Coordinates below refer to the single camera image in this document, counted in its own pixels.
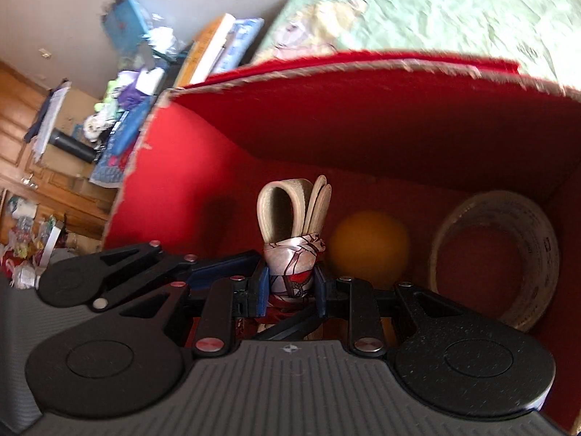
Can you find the blue checkered cloth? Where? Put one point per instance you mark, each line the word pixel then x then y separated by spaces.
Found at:
pixel 122 136

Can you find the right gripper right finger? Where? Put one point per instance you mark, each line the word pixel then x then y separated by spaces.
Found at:
pixel 358 304

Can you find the green printed bed sheet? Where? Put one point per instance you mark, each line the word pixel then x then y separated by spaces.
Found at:
pixel 541 36

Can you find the printed packing tape roll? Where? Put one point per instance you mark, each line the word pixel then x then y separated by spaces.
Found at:
pixel 497 254

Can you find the blue plastic bag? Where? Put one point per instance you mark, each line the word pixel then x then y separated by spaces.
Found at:
pixel 127 25

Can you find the large red cardboard box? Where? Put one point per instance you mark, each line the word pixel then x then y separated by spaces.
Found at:
pixel 413 136

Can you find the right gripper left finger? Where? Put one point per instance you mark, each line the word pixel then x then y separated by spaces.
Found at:
pixel 228 301

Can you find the beige strap bundle red wrap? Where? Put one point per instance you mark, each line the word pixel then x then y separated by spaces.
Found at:
pixel 291 214

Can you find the brown wooden gourd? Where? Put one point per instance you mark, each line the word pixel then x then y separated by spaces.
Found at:
pixel 370 245

